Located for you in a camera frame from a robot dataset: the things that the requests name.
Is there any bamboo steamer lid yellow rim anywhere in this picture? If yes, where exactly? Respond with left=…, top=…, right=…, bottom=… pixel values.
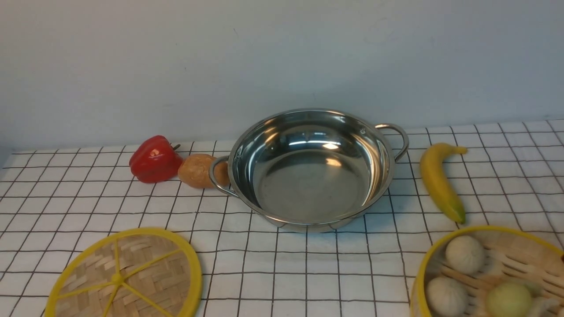
left=45, top=227, right=203, bottom=317

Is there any bamboo steamer basket yellow rim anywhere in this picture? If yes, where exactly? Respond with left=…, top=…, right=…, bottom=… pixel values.
left=410, top=225, right=564, bottom=317

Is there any stainless steel pot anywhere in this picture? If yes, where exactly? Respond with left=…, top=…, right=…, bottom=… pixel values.
left=208, top=108, right=410, bottom=232

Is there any brown potato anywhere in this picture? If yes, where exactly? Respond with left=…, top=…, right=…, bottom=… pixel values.
left=178, top=153, right=230, bottom=188

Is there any red bell pepper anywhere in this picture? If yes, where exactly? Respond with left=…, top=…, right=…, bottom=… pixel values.
left=129, top=135, right=183, bottom=183

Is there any yellow banana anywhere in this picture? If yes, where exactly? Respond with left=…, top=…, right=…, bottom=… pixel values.
left=419, top=143, right=468, bottom=224

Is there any white steamed bun upper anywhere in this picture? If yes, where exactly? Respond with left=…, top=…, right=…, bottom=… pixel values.
left=445, top=236, right=486, bottom=275

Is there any white steamed bun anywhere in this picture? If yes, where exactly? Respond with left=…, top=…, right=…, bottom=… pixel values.
left=425, top=276, right=469, bottom=317
left=445, top=236, right=486, bottom=275

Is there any white steamed bun lower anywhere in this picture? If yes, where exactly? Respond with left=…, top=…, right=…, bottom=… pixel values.
left=425, top=276, right=469, bottom=317

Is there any white checkered tablecloth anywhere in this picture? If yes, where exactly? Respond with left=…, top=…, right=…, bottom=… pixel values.
left=0, top=120, right=564, bottom=317

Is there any pale green round bun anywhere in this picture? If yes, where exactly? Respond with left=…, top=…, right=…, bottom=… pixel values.
left=486, top=282, right=533, bottom=317

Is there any white dumpling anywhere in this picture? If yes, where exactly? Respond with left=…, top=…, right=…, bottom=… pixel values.
left=526, top=297, right=560, bottom=317

